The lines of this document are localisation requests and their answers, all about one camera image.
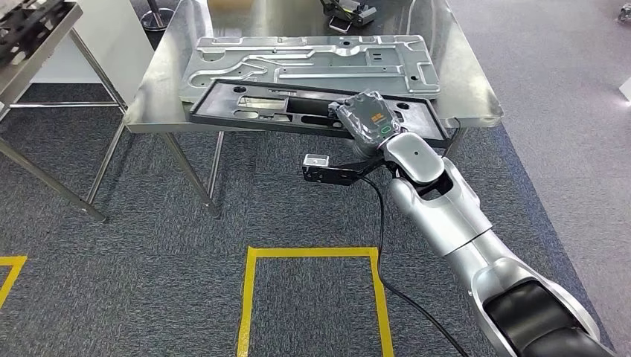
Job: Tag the black plastic plate frame part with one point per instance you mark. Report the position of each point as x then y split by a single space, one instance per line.
217 111

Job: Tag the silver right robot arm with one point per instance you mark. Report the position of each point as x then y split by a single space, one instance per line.
443 217

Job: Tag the stainless steel workbench table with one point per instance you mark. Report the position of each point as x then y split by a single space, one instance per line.
162 108

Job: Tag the stamped grey metal panel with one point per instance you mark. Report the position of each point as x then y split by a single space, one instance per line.
320 64

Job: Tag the yellow floor tape square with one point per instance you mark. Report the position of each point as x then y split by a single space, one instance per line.
246 305
12 276

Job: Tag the smartphone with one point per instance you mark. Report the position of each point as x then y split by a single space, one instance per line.
340 24

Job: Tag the grey remote controller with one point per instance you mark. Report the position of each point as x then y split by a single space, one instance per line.
357 12

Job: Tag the stack of black plastic parts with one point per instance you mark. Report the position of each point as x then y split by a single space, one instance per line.
24 29

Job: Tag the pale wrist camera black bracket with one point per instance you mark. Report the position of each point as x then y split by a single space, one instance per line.
315 162

